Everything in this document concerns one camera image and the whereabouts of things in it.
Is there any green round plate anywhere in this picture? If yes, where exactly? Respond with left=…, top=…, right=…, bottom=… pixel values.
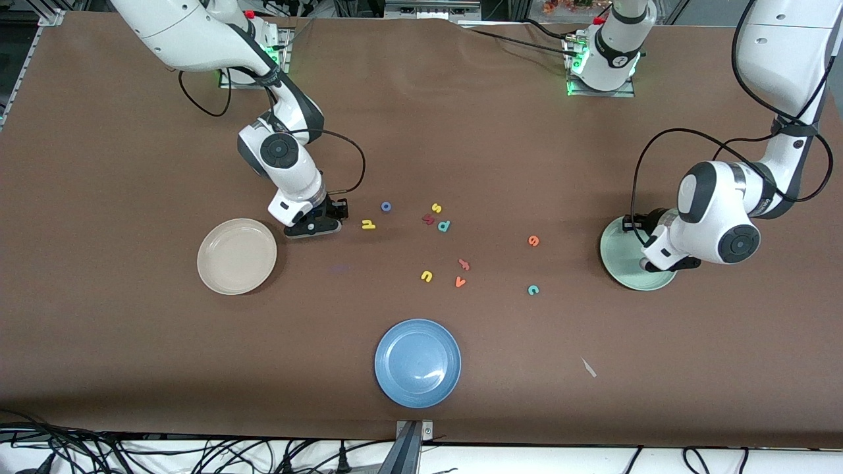
left=599, top=216, right=678, bottom=292

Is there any beige round plate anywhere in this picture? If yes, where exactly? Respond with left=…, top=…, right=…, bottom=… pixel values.
left=197, top=218, right=278, bottom=296

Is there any brown table cover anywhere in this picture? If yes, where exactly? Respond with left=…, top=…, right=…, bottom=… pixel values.
left=0, top=12, right=843, bottom=450

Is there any blue round plate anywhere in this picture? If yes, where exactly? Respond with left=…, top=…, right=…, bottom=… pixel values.
left=374, top=319, right=462, bottom=409

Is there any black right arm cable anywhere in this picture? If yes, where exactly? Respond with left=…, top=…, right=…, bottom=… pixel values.
left=178, top=66, right=366, bottom=196

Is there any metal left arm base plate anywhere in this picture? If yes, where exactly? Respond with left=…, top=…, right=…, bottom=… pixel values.
left=565, top=36, right=636, bottom=98

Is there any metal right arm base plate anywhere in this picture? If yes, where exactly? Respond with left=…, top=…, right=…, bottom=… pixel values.
left=219, top=28, right=290, bottom=90

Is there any black base power cable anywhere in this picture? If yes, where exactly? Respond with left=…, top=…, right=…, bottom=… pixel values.
left=461, top=18, right=580, bottom=60

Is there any grey metal frame bracket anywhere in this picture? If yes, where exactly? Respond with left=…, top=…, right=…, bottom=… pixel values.
left=385, top=0, right=483, bottom=22

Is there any black looped floor cable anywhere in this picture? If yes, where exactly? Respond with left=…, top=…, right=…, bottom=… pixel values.
left=682, top=446, right=748, bottom=474

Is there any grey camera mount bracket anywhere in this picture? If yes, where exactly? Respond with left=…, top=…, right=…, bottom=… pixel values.
left=394, top=419, right=435, bottom=474

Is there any aluminium side rail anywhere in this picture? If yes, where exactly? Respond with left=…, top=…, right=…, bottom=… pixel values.
left=0, top=9, right=65, bottom=129

